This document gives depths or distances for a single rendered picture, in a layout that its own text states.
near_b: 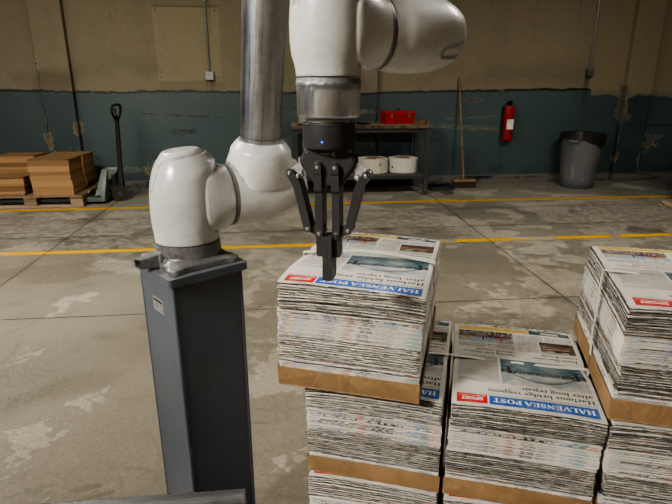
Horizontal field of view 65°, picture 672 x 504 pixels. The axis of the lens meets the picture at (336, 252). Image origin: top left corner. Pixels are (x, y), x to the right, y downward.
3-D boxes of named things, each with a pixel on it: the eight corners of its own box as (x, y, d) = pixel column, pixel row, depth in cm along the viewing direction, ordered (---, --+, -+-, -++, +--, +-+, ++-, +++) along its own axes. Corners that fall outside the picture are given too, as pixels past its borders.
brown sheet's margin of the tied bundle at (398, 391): (301, 347, 121) (301, 330, 120) (427, 363, 114) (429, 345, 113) (277, 384, 107) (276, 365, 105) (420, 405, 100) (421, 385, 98)
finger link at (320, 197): (322, 163, 74) (312, 162, 75) (321, 238, 78) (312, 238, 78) (329, 159, 78) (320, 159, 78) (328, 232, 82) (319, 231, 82)
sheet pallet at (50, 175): (105, 193, 704) (99, 150, 687) (83, 207, 626) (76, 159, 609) (11, 195, 693) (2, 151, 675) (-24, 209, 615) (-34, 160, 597)
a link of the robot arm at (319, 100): (306, 78, 78) (307, 119, 80) (286, 77, 69) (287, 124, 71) (366, 78, 76) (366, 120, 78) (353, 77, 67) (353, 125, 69)
